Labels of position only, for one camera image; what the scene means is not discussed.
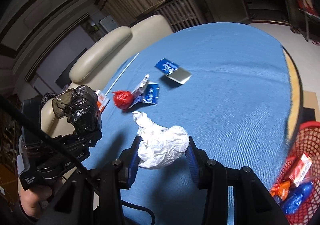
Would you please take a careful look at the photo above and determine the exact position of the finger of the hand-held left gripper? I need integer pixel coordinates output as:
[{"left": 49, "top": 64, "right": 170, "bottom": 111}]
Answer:
[{"left": 60, "top": 129, "right": 103, "bottom": 149}]

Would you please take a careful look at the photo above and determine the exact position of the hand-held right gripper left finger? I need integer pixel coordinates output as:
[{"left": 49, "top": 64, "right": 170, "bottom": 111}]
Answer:
[{"left": 37, "top": 135, "right": 143, "bottom": 225}]

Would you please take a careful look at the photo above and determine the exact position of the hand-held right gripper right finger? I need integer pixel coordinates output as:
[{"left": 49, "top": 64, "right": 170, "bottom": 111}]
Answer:
[{"left": 185, "top": 136, "right": 288, "bottom": 225}]

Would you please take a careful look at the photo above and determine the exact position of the black plastic bag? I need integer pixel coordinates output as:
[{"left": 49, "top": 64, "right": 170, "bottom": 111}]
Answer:
[{"left": 51, "top": 85, "right": 102, "bottom": 133}]

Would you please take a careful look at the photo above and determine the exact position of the white paper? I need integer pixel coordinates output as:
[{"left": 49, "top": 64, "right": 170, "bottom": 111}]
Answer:
[{"left": 132, "top": 111, "right": 190, "bottom": 170}]

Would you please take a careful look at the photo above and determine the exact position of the orange snack wrapper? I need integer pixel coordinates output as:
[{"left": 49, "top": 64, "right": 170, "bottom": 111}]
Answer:
[{"left": 270, "top": 180, "right": 292, "bottom": 200}]

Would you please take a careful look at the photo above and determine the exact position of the red and white medicine box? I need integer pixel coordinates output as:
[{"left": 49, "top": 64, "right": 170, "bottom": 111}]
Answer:
[{"left": 289, "top": 154, "right": 312, "bottom": 187}]

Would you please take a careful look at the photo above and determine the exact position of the blue plastic wrapper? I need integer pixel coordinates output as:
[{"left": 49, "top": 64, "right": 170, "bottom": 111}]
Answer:
[{"left": 274, "top": 181, "right": 314, "bottom": 215}]

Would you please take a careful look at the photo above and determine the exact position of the red mesh basket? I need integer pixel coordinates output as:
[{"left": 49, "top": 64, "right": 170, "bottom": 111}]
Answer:
[{"left": 271, "top": 121, "right": 320, "bottom": 225}]

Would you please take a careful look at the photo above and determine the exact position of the person's left hand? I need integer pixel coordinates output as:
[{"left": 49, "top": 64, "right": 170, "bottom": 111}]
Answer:
[{"left": 20, "top": 186, "right": 53, "bottom": 218}]

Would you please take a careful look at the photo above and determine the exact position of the orange and white tissue pack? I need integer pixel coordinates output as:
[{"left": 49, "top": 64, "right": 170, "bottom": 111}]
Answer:
[{"left": 96, "top": 90, "right": 110, "bottom": 113}]

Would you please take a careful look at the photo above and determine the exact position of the crumpled red plastic bag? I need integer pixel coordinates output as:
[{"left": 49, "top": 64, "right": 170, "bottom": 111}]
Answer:
[{"left": 112, "top": 90, "right": 133, "bottom": 110}]

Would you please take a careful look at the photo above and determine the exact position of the black and white patterned cloth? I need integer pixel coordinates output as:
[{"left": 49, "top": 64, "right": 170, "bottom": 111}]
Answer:
[{"left": 40, "top": 91, "right": 58, "bottom": 108}]

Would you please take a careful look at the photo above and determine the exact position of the flat blue packet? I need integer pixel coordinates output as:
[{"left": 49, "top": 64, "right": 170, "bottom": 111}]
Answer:
[{"left": 129, "top": 83, "right": 160, "bottom": 109}]

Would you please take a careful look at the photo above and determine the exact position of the white red small wrapper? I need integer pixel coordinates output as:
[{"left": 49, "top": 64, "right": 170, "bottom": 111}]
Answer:
[{"left": 134, "top": 74, "right": 150, "bottom": 96}]

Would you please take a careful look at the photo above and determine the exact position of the thin white straw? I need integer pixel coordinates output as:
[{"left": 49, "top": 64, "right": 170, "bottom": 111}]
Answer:
[{"left": 106, "top": 53, "right": 140, "bottom": 96}]

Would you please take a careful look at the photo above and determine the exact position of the blue tablecloth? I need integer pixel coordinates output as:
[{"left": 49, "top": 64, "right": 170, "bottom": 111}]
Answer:
[{"left": 81, "top": 22, "right": 304, "bottom": 225}]

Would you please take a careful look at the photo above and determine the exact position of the cream leather sofa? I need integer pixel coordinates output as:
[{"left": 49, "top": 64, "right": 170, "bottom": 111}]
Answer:
[{"left": 40, "top": 14, "right": 174, "bottom": 133}]

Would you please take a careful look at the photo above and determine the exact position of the blue cardboard box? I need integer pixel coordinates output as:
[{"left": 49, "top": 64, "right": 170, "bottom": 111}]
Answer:
[{"left": 154, "top": 58, "right": 192, "bottom": 84}]

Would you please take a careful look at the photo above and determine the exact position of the wooden slatted crib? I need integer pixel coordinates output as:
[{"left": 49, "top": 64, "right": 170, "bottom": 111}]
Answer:
[{"left": 136, "top": 0, "right": 213, "bottom": 32}]

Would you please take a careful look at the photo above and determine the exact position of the wooden chair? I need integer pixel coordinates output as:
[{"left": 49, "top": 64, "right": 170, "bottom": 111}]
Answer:
[{"left": 287, "top": 0, "right": 320, "bottom": 43}]

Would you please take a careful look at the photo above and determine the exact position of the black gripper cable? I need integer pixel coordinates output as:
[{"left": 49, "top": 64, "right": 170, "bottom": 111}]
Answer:
[{"left": 0, "top": 95, "right": 155, "bottom": 225}]

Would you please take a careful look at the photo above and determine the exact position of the white wall cabinet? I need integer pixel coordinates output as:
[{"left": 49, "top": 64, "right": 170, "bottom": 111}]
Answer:
[{"left": 99, "top": 15, "right": 118, "bottom": 33}]

